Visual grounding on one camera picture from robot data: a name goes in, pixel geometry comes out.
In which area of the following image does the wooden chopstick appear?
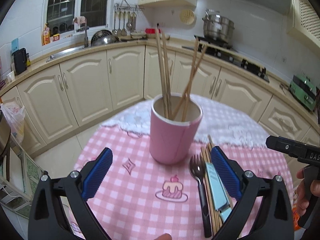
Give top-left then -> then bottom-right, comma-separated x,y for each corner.
201,135 -> 233,235
161,30 -> 172,120
156,27 -> 169,118
172,45 -> 207,120
181,38 -> 199,122

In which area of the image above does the light blue knife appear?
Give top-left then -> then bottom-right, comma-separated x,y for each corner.
206,162 -> 232,223

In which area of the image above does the black handled fork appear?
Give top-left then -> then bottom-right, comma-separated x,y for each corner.
189,154 -> 213,238

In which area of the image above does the person right hand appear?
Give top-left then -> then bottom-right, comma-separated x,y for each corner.
296,168 -> 309,217

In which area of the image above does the person left hand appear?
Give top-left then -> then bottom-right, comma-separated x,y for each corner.
155,233 -> 172,240

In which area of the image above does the green appliance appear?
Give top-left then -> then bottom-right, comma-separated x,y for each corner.
289,74 -> 319,112

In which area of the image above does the pink checkered tablecloth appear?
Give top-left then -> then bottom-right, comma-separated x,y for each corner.
74,95 -> 294,239

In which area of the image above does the black gas stove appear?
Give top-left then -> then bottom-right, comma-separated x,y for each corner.
194,35 -> 270,83

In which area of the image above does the pink utensil cup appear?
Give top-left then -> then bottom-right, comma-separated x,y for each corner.
149,94 -> 203,165

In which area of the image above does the steel stock pot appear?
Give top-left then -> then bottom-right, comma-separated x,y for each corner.
202,9 -> 234,44

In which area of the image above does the black kettle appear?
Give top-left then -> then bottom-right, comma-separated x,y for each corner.
12,48 -> 27,75

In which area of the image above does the steel sink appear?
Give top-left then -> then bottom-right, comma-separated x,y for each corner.
46,46 -> 86,62

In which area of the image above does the round bamboo mat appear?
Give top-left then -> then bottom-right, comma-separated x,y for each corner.
179,9 -> 196,25

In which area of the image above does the orange bottle on sill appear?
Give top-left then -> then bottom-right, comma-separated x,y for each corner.
42,23 -> 51,46

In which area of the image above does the steel bowl by sink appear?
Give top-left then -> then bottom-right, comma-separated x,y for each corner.
94,35 -> 119,46

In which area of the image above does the steel colander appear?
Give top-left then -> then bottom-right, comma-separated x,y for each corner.
91,29 -> 112,46

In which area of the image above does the steel faucet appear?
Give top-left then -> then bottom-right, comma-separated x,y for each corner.
76,25 -> 89,48

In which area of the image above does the red container on counter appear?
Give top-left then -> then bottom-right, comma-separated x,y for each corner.
145,28 -> 161,35

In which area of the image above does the hanging utensil rack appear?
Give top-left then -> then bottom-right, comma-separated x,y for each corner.
112,0 -> 144,37

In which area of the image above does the window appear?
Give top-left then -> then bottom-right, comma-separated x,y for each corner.
46,0 -> 107,36

